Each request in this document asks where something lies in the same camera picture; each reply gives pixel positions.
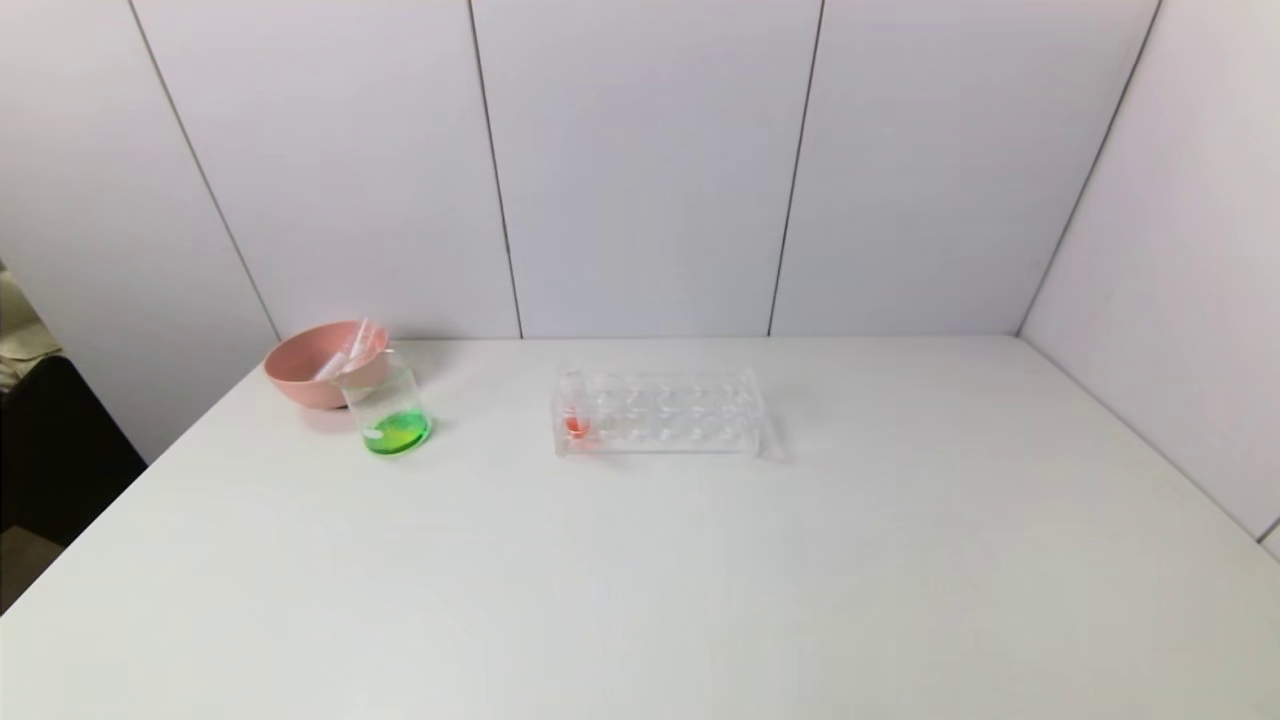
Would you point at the black furniture piece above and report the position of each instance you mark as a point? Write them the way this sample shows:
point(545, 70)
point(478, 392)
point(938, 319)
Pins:
point(60, 460)

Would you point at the red pigment test tube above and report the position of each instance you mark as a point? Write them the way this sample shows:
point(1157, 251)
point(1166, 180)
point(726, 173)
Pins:
point(575, 425)

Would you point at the beige fabric item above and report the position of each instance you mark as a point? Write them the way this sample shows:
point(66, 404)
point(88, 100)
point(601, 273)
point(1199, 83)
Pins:
point(25, 330)

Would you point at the blue pigment test tube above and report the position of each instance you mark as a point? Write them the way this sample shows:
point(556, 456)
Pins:
point(368, 348)

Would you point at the yellow pigment test tube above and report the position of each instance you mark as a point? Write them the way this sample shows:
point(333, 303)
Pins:
point(345, 348)

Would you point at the clear acrylic test tube rack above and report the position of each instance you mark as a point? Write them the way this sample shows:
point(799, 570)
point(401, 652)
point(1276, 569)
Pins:
point(680, 415)

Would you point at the clear glass beaker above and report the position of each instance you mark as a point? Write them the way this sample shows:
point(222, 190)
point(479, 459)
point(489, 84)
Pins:
point(398, 432)

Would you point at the pink plastic bowl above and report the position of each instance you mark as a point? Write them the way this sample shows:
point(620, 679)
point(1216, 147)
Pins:
point(300, 370)

